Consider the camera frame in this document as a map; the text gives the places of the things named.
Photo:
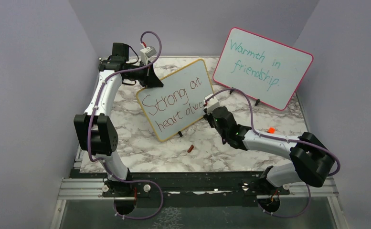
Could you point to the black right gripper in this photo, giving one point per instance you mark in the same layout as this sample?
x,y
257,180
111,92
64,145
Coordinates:
x,y
208,117

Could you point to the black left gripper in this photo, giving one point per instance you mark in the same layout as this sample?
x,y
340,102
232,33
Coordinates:
x,y
150,79

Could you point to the brown marker cap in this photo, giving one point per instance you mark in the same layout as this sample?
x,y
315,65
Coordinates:
x,y
190,148

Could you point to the yellow framed whiteboard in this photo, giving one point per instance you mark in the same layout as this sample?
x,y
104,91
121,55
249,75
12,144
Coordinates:
x,y
179,103

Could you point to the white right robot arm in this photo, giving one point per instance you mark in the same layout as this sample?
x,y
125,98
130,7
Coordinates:
x,y
311,162

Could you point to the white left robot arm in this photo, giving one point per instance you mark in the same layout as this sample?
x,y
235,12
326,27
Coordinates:
x,y
94,128

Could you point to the pink framed whiteboard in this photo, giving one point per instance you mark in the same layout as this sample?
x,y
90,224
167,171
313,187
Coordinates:
x,y
262,68

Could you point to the black orange highlighter marker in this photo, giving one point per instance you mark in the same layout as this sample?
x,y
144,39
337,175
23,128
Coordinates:
x,y
271,130

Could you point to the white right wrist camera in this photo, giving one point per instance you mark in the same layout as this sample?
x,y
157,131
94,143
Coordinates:
x,y
210,103

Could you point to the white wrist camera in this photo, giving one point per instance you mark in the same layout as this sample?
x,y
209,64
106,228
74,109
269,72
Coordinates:
x,y
210,103
146,53

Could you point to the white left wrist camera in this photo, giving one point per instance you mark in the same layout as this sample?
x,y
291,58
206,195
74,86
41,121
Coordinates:
x,y
146,53

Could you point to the aluminium table frame rail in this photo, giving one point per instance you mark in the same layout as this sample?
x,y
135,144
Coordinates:
x,y
81,130

